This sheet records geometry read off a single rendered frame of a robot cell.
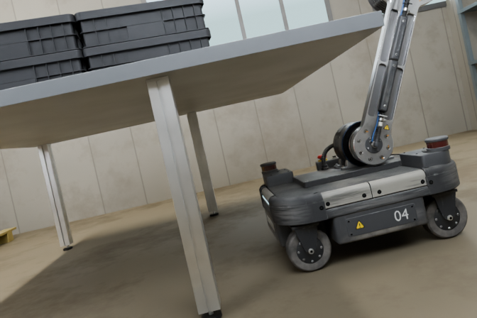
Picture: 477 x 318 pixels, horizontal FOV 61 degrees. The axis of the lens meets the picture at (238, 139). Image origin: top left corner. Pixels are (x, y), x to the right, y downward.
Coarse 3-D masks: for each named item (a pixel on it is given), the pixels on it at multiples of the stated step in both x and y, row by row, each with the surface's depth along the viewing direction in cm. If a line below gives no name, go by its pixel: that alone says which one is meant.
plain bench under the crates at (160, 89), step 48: (240, 48) 101; (288, 48) 105; (336, 48) 124; (0, 96) 98; (48, 96) 99; (96, 96) 113; (144, 96) 134; (192, 96) 165; (240, 96) 214; (0, 144) 187; (48, 144) 246; (48, 192) 244; (192, 192) 106; (192, 240) 107; (192, 288) 106
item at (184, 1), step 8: (168, 0) 126; (176, 0) 127; (184, 0) 128; (192, 0) 128; (200, 0) 129; (112, 8) 123; (120, 8) 123; (128, 8) 124; (136, 8) 124; (144, 8) 125; (152, 8) 125; (160, 8) 126; (80, 16) 121; (88, 16) 121; (96, 16) 122
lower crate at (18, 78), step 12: (12, 60) 116; (24, 60) 117; (36, 60) 118; (48, 60) 118; (60, 60) 120; (72, 60) 121; (84, 60) 125; (0, 72) 116; (12, 72) 117; (24, 72) 118; (36, 72) 118; (48, 72) 119; (60, 72) 119; (72, 72) 120; (0, 84) 116; (12, 84) 116; (24, 84) 117
